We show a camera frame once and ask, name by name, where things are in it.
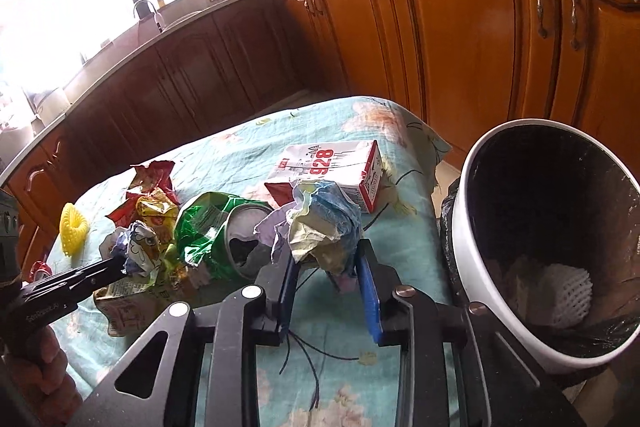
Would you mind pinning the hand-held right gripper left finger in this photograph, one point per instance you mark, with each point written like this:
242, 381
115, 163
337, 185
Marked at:
287, 289

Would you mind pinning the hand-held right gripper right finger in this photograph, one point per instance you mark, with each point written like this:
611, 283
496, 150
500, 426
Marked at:
367, 294

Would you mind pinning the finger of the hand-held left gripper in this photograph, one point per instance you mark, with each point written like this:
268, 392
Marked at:
87, 277

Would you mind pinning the cartoon print paper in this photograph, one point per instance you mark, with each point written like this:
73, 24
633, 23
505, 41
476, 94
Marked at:
137, 247

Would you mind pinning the blue yellow paper ball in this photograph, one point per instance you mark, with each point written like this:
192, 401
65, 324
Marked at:
320, 227

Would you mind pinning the yellow snack wrapper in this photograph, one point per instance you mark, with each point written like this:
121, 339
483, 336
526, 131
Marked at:
156, 212

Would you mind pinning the red snack wrapper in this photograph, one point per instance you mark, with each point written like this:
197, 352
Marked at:
150, 177

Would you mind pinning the white trash bin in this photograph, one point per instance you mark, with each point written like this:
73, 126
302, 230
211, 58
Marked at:
480, 232

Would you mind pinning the black trash bag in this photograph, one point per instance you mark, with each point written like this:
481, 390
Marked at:
446, 232

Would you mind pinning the person's left hand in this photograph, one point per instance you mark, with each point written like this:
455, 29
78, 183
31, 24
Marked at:
50, 369

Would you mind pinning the small red can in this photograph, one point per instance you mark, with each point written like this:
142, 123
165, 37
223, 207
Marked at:
41, 270

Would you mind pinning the tan printed packet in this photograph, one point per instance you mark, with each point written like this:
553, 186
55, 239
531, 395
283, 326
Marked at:
125, 309

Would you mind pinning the yellow foam fruit net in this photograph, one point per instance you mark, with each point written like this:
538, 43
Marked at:
75, 227

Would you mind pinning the floral teal tablecloth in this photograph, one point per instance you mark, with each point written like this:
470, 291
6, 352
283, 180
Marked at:
410, 232

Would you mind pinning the crushed green can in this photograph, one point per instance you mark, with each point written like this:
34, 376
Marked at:
210, 227

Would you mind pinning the white red milk carton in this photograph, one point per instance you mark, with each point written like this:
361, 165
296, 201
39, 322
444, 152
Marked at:
325, 167

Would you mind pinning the white kitchen appliance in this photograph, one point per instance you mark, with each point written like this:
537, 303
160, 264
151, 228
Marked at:
50, 104

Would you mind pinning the white foam fruit net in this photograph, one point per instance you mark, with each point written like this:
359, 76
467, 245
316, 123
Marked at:
565, 294

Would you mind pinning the wooden kitchen cabinet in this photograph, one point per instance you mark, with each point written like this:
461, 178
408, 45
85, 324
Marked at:
450, 47

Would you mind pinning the metal faucet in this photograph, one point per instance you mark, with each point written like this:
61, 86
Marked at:
145, 2

